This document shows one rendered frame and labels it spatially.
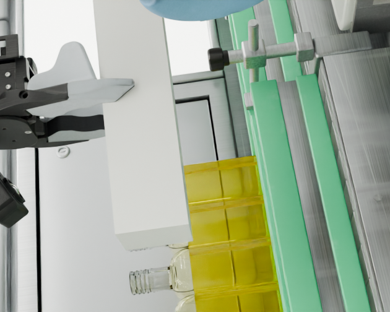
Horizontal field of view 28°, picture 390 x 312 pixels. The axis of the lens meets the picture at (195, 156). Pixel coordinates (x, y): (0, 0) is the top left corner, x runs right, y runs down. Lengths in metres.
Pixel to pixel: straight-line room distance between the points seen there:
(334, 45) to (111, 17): 0.33
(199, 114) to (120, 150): 0.58
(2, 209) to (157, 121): 0.15
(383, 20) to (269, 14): 0.19
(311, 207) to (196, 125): 0.40
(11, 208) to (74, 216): 0.49
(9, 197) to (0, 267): 0.50
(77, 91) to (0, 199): 0.11
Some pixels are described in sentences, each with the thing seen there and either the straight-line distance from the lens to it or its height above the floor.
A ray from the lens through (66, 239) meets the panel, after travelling 1.15.
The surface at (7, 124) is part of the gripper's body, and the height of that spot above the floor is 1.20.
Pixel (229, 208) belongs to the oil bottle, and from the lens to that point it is 0.97.
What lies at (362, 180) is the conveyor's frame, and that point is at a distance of 0.85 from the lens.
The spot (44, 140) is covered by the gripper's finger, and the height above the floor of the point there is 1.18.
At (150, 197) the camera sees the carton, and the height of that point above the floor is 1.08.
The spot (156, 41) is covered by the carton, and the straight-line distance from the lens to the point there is 0.69.
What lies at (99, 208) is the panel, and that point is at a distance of 1.16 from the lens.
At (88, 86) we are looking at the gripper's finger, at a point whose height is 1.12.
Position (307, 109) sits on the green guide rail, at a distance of 0.91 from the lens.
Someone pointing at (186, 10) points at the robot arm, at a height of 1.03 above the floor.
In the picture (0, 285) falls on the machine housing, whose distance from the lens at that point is 1.16.
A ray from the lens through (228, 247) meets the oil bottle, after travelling 0.95.
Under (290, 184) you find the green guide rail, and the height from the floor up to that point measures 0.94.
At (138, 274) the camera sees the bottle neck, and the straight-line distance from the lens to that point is 0.96.
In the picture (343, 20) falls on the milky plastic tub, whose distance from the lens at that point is 0.97.
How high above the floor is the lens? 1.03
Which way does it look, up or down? 1 degrees up
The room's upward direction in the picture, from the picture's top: 98 degrees counter-clockwise
